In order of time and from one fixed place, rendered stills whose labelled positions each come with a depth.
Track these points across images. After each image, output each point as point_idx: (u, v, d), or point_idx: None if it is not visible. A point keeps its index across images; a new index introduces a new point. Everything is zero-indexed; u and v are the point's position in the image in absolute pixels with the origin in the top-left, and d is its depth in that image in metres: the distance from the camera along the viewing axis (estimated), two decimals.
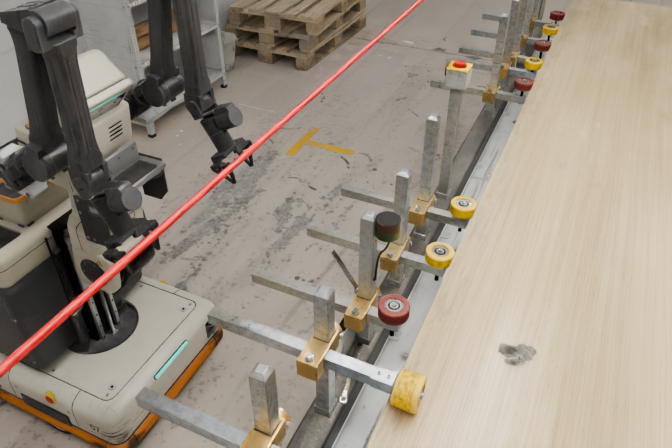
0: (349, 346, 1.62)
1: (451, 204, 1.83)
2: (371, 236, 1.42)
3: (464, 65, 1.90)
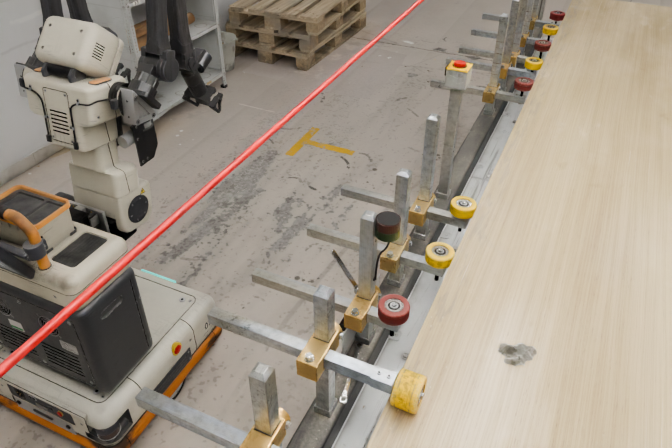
0: (349, 346, 1.62)
1: (451, 204, 1.83)
2: (371, 236, 1.42)
3: (464, 65, 1.90)
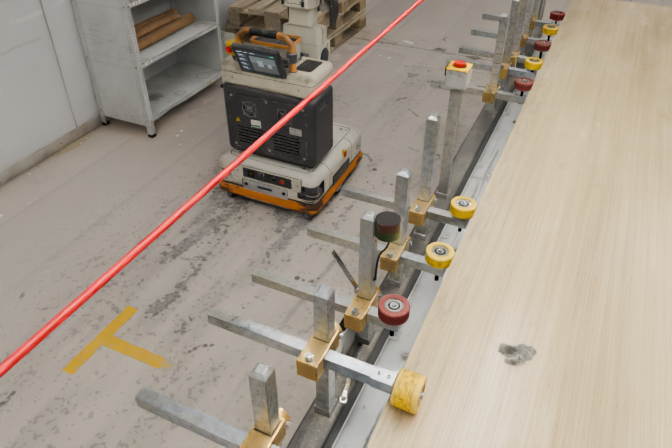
0: (349, 346, 1.62)
1: (451, 204, 1.83)
2: (371, 236, 1.42)
3: (464, 65, 1.90)
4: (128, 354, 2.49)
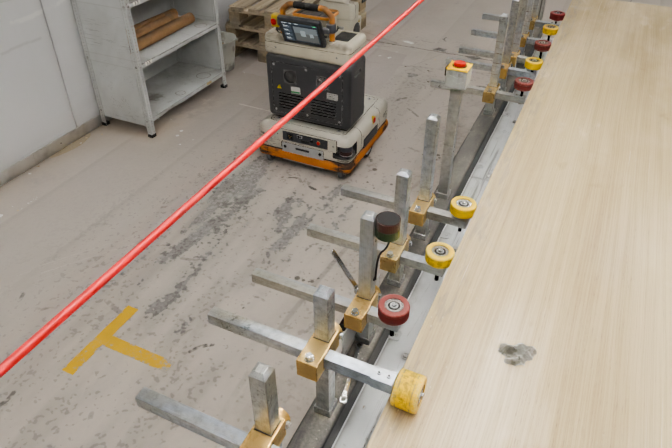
0: (349, 346, 1.62)
1: (451, 204, 1.83)
2: (371, 236, 1.42)
3: (464, 65, 1.90)
4: (128, 354, 2.49)
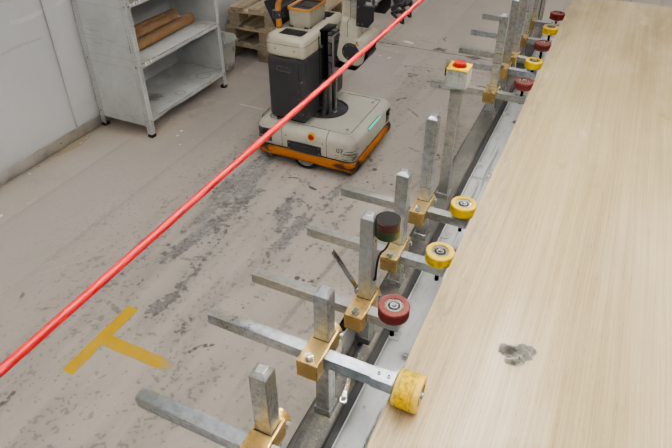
0: (349, 346, 1.62)
1: (451, 204, 1.83)
2: (371, 236, 1.42)
3: (464, 65, 1.90)
4: (128, 354, 2.49)
